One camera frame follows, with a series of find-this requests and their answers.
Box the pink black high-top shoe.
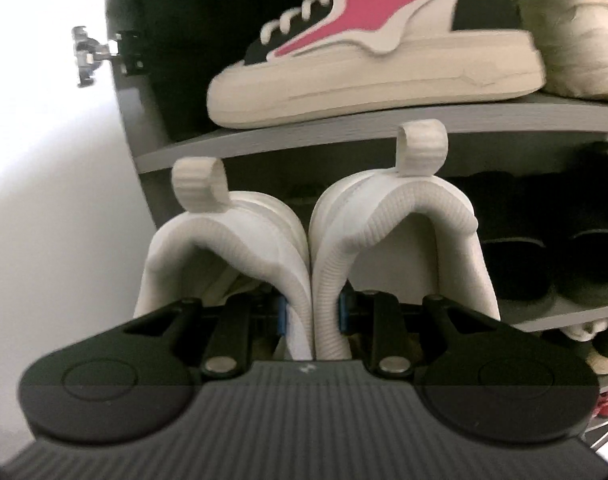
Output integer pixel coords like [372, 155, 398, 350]
[206, 0, 545, 128]

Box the cream padded shoe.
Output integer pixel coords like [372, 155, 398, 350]
[509, 0, 608, 101]

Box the white cabinet door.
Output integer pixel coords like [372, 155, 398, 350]
[0, 0, 152, 466]

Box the white chunky lace-up sneaker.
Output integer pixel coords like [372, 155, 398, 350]
[134, 157, 312, 361]
[309, 120, 502, 361]

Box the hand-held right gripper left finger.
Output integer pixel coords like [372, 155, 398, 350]
[111, 293, 289, 377]

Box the black and cream shoe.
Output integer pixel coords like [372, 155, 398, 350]
[566, 317, 608, 376]

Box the metal cabinet door hinge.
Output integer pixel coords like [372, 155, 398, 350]
[71, 25, 147, 87]

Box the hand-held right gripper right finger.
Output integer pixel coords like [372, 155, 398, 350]
[337, 290, 506, 377]

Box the plain black slide sandal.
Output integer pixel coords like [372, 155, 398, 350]
[479, 172, 560, 308]

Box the grey shoe cabinet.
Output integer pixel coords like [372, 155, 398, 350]
[104, 0, 608, 461]

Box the black slide sandal white print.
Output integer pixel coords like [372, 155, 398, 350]
[554, 142, 608, 308]

